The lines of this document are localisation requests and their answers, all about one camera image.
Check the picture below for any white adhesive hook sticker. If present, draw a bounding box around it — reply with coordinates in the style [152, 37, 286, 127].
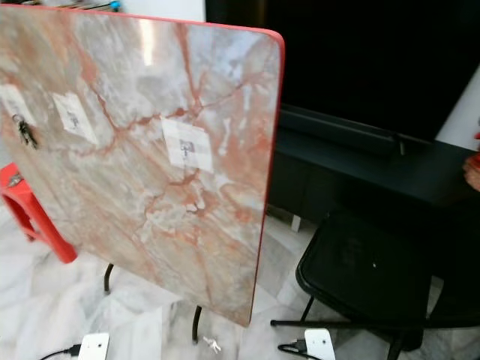
[51, 91, 100, 146]
[161, 118, 215, 173]
[0, 82, 38, 125]

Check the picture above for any red plastic stool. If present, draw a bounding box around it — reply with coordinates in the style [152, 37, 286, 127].
[0, 171, 78, 265]

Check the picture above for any dark key bunch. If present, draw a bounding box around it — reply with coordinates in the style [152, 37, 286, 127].
[11, 114, 40, 149]

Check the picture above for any marble pattern folding table top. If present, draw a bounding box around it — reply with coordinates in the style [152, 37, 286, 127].
[0, 4, 286, 328]

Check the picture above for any black soundbar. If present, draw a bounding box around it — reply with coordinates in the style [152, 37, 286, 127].
[281, 105, 406, 156]

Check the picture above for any black television screen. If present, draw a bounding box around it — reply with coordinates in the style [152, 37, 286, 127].
[204, 0, 480, 143]

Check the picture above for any black plastic chair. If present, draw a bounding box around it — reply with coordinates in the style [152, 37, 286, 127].
[270, 210, 480, 359]

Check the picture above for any black television cabinet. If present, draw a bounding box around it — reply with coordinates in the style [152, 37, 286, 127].
[268, 127, 480, 230]

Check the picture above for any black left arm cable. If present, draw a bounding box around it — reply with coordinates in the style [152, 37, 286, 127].
[37, 345, 82, 360]

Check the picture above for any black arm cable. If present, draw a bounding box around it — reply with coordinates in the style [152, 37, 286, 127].
[37, 345, 82, 360]
[277, 339, 308, 357]

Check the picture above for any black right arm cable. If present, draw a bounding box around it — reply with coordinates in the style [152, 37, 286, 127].
[277, 339, 308, 357]

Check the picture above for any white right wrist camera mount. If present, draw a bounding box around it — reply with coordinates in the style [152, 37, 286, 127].
[304, 328, 337, 360]

